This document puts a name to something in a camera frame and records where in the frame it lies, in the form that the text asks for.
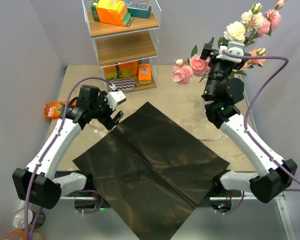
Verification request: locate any small pink rose stem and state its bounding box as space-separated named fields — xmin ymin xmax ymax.
xmin=247 ymin=0 xmax=287 ymax=45

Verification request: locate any orange sponge box top shelf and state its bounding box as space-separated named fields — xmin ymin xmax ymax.
xmin=90 ymin=0 xmax=134 ymax=27

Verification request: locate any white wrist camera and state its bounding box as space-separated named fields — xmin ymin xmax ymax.
xmin=215 ymin=40 xmax=251 ymax=64
xmin=106 ymin=91 xmax=127 ymax=111

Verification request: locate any orange sponge pack left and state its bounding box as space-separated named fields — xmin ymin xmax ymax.
xmin=103 ymin=65 xmax=118 ymax=80

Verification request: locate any orange sponge pack right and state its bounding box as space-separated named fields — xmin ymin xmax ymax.
xmin=138 ymin=63 xmax=152 ymax=84

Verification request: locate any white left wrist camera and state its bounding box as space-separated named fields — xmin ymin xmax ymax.
xmin=106 ymin=91 xmax=127 ymax=111

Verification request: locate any teal box top shelf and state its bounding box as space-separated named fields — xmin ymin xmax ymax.
xmin=125 ymin=2 xmax=152 ymax=19

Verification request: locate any metal tin can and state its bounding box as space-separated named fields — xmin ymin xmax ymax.
xmin=12 ymin=208 xmax=46 ymax=230

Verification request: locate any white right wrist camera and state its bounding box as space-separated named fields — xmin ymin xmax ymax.
xmin=215 ymin=40 xmax=251 ymax=64

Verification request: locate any large pink rose stem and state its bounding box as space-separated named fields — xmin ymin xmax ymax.
xmin=172 ymin=45 xmax=210 ymax=85

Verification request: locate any black wrapping paper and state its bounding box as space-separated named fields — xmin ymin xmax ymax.
xmin=74 ymin=102 xmax=229 ymax=240

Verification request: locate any peach rose stem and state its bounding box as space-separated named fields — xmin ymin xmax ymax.
xmin=233 ymin=47 xmax=266 ymax=76

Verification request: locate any aluminium rail frame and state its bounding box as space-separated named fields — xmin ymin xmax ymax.
xmin=63 ymin=65 xmax=297 ymax=240

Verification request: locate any orange sponge pack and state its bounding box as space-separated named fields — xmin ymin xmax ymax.
xmin=103 ymin=65 xmax=118 ymax=80
xmin=117 ymin=61 xmax=139 ymax=78
xmin=138 ymin=63 xmax=152 ymax=84

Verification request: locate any orange razor package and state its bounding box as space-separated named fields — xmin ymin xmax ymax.
xmin=44 ymin=101 xmax=66 ymax=121

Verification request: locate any orange plastic container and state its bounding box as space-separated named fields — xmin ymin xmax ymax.
xmin=3 ymin=230 xmax=46 ymax=240

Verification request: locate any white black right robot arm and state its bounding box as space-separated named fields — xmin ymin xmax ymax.
xmin=200 ymin=39 xmax=297 ymax=204

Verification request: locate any orange sponge pack middle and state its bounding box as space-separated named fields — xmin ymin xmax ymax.
xmin=117 ymin=61 xmax=139 ymax=78

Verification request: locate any white rose stem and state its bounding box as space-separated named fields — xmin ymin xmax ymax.
xmin=217 ymin=3 xmax=264 ymax=47

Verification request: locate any white wire wooden shelf rack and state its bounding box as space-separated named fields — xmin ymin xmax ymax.
xmin=82 ymin=0 xmax=162 ymax=93

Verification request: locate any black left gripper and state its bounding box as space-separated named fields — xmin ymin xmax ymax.
xmin=90 ymin=91 xmax=124 ymax=130

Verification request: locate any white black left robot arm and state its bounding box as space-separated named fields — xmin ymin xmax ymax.
xmin=12 ymin=85 xmax=126 ymax=210

